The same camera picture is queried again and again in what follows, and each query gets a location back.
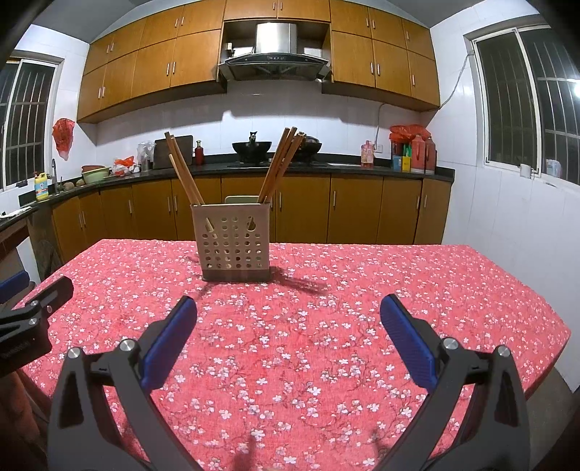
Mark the steel range hood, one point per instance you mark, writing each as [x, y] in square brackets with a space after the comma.
[276, 38]

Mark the person's left forearm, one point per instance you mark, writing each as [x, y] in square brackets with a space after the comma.
[20, 407]

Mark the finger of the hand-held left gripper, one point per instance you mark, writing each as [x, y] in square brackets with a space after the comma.
[11, 285]
[52, 294]

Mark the beige perforated utensil holder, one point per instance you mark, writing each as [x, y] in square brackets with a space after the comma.
[263, 235]

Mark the wooden wall cabinets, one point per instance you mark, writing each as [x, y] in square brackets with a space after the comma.
[136, 68]

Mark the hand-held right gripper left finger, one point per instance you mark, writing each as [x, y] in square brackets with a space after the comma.
[167, 342]

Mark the red and white plastic bag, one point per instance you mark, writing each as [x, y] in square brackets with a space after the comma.
[123, 165]

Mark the wooden base cabinets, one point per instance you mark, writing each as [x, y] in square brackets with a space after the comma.
[353, 208]

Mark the gas stove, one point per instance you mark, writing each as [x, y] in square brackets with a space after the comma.
[335, 165]

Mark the black wok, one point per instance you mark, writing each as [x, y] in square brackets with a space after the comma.
[249, 151]

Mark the yellow detergent bottle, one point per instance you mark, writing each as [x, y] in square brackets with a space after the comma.
[41, 188]

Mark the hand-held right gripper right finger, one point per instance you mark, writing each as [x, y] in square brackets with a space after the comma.
[408, 342]

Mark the dark cutting board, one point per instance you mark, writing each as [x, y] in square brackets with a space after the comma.
[158, 154]

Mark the red bottle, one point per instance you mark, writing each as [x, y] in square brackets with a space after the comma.
[200, 156]

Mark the clear plastic bag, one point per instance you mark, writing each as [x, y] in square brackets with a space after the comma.
[145, 154]

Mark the red floral tablecloth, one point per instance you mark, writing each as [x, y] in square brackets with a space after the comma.
[340, 294]

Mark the white wall socket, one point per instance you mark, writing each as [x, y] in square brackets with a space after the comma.
[528, 171]

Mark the red plastic jug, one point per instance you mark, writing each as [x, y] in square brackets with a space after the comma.
[430, 158]
[417, 156]

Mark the black kitchen countertop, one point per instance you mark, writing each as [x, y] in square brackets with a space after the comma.
[344, 168]

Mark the green basin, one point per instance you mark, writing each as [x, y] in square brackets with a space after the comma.
[96, 175]

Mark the green bottle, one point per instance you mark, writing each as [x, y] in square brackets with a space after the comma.
[407, 151]

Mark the wok with lid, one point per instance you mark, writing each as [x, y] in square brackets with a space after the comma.
[310, 147]

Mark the yellow and blue box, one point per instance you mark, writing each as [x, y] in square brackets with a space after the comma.
[401, 165]

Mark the metal faucet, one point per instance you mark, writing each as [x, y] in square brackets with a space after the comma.
[53, 172]

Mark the pink bottle on counter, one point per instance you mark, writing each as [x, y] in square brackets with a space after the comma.
[367, 155]

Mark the white cloth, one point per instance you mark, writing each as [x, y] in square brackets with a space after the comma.
[13, 213]

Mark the white packet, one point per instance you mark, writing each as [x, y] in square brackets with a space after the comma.
[553, 168]

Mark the barred window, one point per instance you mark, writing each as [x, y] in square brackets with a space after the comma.
[512, 99]
[27, 117]

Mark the pale green chair back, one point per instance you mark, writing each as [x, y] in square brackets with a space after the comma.
[240, 199]

